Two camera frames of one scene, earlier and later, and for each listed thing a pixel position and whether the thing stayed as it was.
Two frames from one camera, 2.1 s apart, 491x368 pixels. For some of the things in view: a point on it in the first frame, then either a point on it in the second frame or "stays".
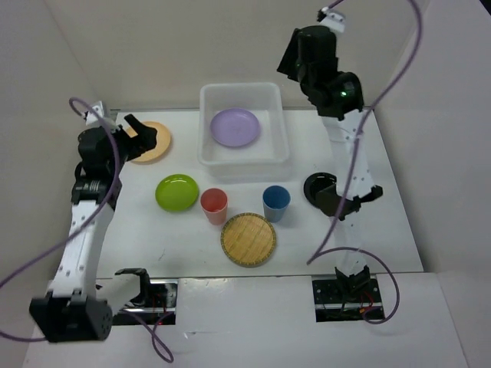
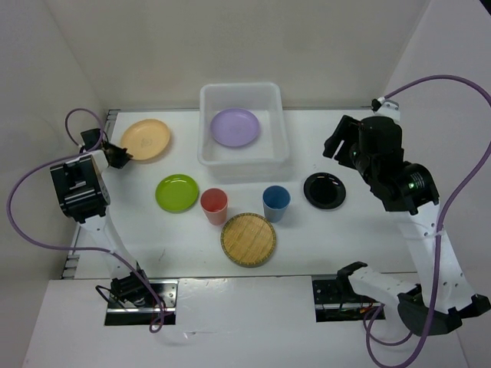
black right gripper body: [304, 79] -> [361, 161]
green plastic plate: [177, 192] stays
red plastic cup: [214, 203] stays
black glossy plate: [316, 182] stays
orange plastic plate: [162, 143] stays
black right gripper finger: [289, 64] -> [350, 135]
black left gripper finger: [146, 136] -> [117, 156]
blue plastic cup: [275, 199] stays
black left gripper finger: [135, 123] -> [113, 152]
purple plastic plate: [235, 127] stays
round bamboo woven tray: [248, 239] stays
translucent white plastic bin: [266, 159] stays
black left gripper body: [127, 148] -> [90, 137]
